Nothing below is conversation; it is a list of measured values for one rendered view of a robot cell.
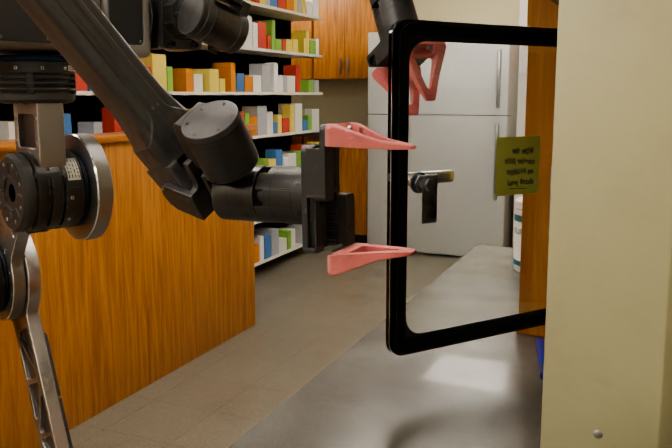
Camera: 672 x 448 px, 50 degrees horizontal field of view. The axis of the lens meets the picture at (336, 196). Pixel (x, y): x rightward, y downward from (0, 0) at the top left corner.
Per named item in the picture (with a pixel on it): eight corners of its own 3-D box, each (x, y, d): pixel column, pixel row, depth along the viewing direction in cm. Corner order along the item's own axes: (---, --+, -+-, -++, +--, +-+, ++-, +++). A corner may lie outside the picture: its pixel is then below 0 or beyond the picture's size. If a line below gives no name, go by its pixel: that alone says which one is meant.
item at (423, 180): (438, 222, 86) (439, 175, 85) (423, 224, 85) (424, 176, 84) (428, 220, 88) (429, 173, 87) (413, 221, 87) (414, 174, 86)
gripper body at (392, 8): (407, 69, 103) (395, 23, 105) (445, 33, 95) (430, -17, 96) (367, 70, 101) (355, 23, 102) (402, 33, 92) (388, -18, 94)
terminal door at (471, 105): (568, 319, 102) (582, 29, 97) (388, 358, 87) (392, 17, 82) (564, 318, 103) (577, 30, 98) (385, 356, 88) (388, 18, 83)
